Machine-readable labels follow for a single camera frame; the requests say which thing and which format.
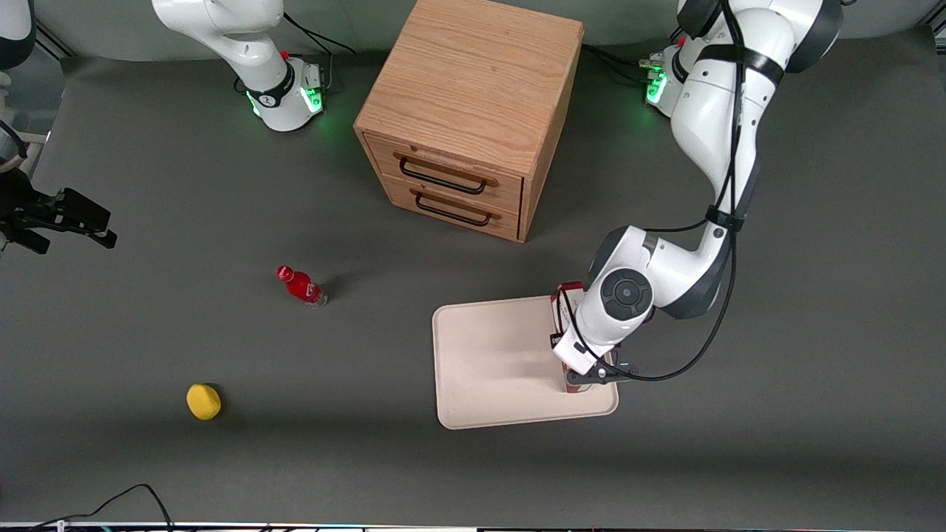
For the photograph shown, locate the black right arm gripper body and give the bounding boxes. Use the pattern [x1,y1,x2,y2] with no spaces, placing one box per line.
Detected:
[0,168,58,239]

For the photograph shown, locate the red plaid cookie box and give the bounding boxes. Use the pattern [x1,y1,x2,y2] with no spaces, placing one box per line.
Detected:
[550,281,593,392]

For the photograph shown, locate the cream plastic tray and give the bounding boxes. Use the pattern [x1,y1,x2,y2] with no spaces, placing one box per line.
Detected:
[432,296,620,431]

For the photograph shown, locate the wooden drawer front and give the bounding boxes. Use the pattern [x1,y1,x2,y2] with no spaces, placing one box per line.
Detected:
[365,133,525,215]
[383,174,521,243]

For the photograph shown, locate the yellow lemon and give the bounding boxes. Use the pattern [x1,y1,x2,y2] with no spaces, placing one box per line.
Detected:
[186,383,222,420]

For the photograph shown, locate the red drink bottle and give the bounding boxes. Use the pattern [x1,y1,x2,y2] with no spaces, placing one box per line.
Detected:
[276,265,327,309]

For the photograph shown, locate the wooden drawer cabinet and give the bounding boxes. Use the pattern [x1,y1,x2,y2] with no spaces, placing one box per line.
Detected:
[353,0,585,243]

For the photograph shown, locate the black metal drawer handle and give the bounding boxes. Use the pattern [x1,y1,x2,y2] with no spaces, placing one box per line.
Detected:
[410,188,502,227]
[393,151,500,196]

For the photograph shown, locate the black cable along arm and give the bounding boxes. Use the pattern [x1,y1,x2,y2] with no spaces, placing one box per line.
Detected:
[558,0,749,383]

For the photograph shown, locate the black cable at table edge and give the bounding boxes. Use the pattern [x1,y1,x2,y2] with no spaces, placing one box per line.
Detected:
[30,484,175,532]

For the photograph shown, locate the black base cable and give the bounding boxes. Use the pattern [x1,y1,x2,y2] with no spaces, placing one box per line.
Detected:
[582,30,684,83]
[283,11,357,93]

